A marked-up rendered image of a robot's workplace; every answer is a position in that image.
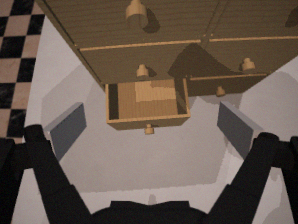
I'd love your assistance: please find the tan wooden chest of drawers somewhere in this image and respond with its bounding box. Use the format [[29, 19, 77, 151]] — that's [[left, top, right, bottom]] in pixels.
[[34, 0, 298, 93]]

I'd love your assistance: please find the brown wooden drawer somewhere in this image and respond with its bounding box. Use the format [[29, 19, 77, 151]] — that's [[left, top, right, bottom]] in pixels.
[[105, 78, 191, 134], [187, 74, 266, 97], [46, 0, 219, 46], [212, 0, 298, 36], [192, 36, 298, 77], [80, 40, 201, 83]]

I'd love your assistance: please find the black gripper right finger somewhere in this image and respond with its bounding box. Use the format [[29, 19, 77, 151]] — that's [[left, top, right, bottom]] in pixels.
[[201, 101, 298, 224]]

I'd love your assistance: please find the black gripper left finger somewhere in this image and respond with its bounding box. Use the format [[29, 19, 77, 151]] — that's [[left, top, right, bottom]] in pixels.
[[0, 103, 97, 224]]

